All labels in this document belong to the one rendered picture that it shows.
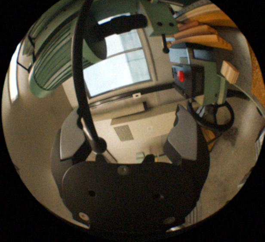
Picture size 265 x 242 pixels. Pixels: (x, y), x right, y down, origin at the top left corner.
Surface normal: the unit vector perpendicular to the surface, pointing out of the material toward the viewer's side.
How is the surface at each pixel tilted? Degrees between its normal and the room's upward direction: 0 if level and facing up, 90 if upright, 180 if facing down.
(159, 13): 90
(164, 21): 90
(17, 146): 180
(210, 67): 90
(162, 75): 90
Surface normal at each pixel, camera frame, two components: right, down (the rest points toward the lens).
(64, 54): 0.14, 0.85
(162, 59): 0.02, 0.50
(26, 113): 0.97, -0.22
